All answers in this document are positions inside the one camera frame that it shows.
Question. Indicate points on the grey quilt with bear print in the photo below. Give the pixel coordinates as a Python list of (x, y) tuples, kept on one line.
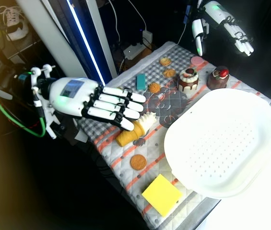
[(149, 148)]

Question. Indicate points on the white power strip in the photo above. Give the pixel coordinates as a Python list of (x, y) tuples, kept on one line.
[(133, 51)]

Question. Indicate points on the white sneaker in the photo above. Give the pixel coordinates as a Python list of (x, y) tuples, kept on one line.
[(13, 22)]

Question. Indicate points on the orange swirl cookie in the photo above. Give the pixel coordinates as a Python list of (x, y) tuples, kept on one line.
[(169, 72), (154, 88), (165, 61)]

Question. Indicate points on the brown chocolate cake with strawberry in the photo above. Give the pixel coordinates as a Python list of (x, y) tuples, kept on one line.
[(216, 82)]

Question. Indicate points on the toy ice cream cone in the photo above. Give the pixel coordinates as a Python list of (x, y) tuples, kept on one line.
[(130, 135)]

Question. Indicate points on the white plug adapter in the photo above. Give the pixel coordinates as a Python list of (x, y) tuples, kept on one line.
[(147, 36)]

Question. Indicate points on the white post with blue light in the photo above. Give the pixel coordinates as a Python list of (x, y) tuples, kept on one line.
[(44, 31)]

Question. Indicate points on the pink round disc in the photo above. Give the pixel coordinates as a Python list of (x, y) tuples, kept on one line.
[(196, 60)]

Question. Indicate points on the round brown biscuit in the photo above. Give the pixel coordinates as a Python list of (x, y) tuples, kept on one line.
[(138, 162)]

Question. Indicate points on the yellow square sponge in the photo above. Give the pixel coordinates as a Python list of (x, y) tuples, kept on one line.
[(161, 195)]

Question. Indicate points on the teal block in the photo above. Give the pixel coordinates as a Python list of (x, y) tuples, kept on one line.
[(141, 82)]

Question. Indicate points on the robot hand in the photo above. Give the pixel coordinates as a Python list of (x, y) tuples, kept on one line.
[(73, 100), (218, 12)]

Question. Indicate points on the white cake with chocolate drizzle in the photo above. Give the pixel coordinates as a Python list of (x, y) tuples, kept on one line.
[(188, 84)]

